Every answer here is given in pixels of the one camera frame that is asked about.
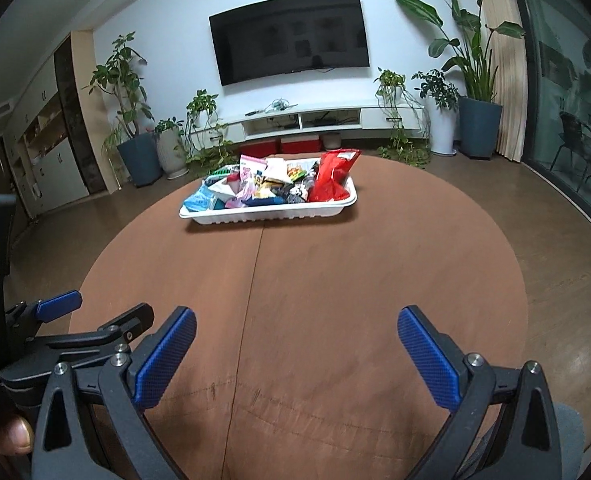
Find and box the light blue snack bag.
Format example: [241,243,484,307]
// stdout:
[182,183,225,212]

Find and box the green-edged seed bag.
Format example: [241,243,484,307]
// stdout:
[204,165,239,185]

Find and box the yellow blue snack packet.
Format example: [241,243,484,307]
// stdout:
[242,186,286,207]

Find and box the pink snack packet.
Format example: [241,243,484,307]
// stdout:
[225,155,267,209]

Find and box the white snack packet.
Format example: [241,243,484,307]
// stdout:
[262,157,292,184]

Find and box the black snack packet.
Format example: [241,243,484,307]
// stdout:
[286,162,319,204]

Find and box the orange candy bag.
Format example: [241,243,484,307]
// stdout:
[286,162,309,183]

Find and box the red snack bag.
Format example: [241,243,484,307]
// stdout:
[307,148,361,203]

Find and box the person's left hand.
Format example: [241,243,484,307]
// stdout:
[0,416,35,456]

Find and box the wooden display cabinet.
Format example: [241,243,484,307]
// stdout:
[4,30,120,219]

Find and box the left plant in blue pot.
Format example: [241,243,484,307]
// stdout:
[88,32,162,188]

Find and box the left plant in white pot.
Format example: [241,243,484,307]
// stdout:
[153,117,189,180]

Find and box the plant in white pot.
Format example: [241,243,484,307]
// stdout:
[153,117,189,180]
[411,70,459,156]

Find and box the red storage box left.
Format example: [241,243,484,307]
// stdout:
[239,139,280,158]

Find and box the red storage box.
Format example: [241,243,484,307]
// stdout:
[239,139,280,158]
[279,134,324,154]

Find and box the white plastic tray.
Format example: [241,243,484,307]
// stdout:
[179,154,357,226]

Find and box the red storage box right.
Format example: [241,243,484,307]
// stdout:
[279,134,324,154]

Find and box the tall plant in blue pot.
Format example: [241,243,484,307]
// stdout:
[396,0,525,159]

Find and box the white TV console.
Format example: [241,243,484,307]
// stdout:
[215,104,427,143]

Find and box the wall-mounted black television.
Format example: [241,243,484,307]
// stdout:
[210,0,370,86]

